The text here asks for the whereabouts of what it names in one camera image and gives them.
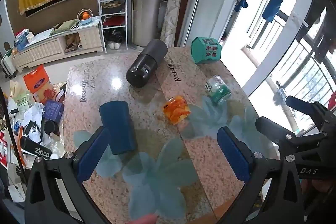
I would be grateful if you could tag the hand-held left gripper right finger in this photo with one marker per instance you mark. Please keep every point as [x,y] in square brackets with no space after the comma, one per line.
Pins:
[233,155]

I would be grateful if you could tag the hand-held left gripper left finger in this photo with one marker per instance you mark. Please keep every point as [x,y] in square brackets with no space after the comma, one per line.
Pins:
[92,153]

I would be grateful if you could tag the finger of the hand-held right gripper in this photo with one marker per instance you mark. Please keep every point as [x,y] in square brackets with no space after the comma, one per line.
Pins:
[275,130]
[304,106]

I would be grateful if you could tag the dark blue cup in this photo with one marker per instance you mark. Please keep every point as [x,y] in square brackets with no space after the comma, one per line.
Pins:
[118,127]

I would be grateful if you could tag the black thermos cup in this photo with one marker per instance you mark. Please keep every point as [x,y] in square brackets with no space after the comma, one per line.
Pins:
[147,62]

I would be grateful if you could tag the wooden pole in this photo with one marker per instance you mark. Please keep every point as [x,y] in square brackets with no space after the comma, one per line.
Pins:
[270,85]

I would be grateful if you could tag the black mug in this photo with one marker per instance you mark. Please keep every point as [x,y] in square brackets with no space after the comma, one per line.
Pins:
[50,128]

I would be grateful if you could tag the balcony railing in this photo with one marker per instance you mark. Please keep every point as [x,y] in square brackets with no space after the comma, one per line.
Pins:
[302,56]

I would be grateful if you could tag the black tube case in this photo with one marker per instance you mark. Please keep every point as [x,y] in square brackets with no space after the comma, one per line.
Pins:
[35,149]

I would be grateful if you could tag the dark blue box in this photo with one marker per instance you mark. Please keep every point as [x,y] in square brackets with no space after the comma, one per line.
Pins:
[52,111]

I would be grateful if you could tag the pile of papers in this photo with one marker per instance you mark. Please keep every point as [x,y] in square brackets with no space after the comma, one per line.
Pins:
[31,116]

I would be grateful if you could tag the orange crumpled plastic wrapper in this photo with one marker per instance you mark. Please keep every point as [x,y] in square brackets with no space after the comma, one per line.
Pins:
[176,109]

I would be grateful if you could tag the orange cardboard box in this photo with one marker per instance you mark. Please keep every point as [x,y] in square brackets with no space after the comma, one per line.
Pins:
[38,82]

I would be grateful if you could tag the green hexagonal box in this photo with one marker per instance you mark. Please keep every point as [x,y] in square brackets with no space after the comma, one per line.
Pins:
[206,50]

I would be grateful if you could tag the white slippers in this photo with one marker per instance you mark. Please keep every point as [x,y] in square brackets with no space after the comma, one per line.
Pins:
[115,45]

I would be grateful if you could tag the white TV cabinet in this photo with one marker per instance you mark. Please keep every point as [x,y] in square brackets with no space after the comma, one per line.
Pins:
[44,47]

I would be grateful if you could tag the blue hanging sock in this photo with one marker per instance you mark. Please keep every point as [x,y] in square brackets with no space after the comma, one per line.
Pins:
[241,5]

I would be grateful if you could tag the white suitcase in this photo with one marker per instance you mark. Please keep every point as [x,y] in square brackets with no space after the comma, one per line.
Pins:
[8,64]

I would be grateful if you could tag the green folded cloth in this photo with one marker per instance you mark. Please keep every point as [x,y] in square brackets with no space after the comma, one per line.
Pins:
[63,27]

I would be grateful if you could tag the white metal rack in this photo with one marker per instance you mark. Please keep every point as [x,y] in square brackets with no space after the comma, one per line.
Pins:
[99,19]

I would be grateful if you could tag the fruit basket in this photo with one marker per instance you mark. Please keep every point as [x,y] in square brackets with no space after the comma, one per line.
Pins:
[84,18]

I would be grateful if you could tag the black television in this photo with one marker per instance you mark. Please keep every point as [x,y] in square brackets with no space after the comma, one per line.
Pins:
[52,4]

